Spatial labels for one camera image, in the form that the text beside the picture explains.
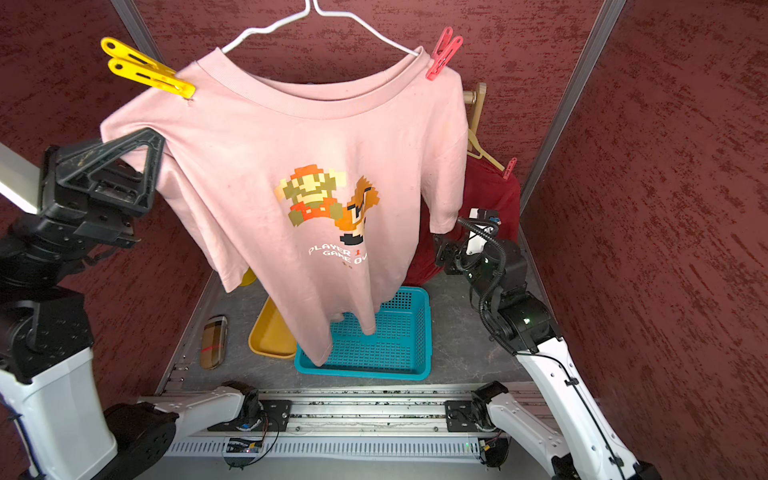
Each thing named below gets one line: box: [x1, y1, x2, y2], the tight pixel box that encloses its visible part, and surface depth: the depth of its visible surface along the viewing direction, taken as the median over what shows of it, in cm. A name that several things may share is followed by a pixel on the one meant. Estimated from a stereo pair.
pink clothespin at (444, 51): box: [426, 26, 464, 81], surface depth 34 cm
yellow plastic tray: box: [240, 275, 297, 359], surface depth 89 cm
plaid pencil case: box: [200, 315, 228, 370], surface depth 85 cm
